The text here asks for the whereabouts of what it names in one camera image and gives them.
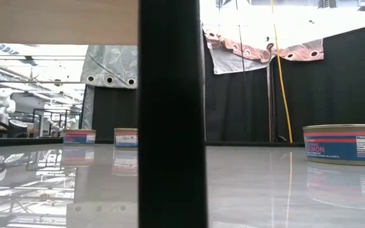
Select black background table frame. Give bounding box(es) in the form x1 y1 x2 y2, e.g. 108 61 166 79
32 107 82 139

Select white cloth with pink trim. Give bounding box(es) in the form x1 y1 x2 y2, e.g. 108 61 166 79
201 25 326 75

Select black curtain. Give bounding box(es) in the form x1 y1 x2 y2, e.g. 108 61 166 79
271 21 365 129
205 63 271 143
92 85 139 140

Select yellow cable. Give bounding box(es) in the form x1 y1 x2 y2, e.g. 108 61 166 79
270 0 294 143

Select grey leaf-pattern cloth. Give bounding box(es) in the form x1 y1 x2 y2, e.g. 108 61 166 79
80 44 139 130

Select white humanoid robot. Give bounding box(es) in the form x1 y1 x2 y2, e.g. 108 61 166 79
0 87 17 139

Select grey curtain stand pole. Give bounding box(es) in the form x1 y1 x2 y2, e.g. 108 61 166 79
266 63 274 143

